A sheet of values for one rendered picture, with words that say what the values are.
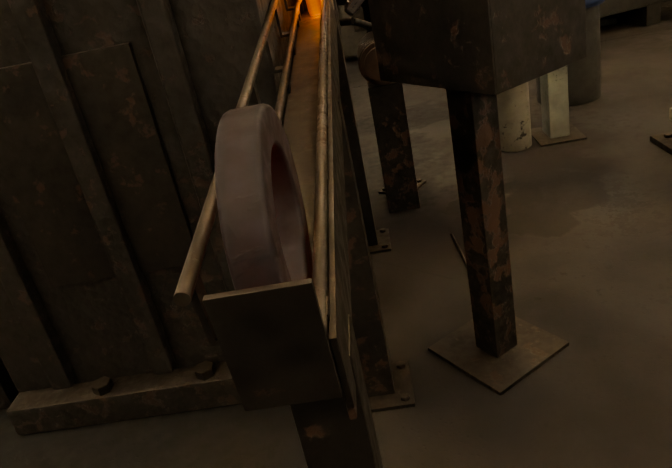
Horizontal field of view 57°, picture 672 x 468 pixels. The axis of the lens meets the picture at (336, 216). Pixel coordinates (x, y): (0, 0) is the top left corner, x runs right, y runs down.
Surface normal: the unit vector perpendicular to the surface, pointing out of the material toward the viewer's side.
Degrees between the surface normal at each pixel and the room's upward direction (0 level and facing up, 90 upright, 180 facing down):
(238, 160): 36
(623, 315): 0
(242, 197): 53
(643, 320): 0
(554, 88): 90
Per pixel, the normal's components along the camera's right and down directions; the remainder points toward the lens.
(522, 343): -0.18, -0.89
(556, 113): -0.01, 0.42
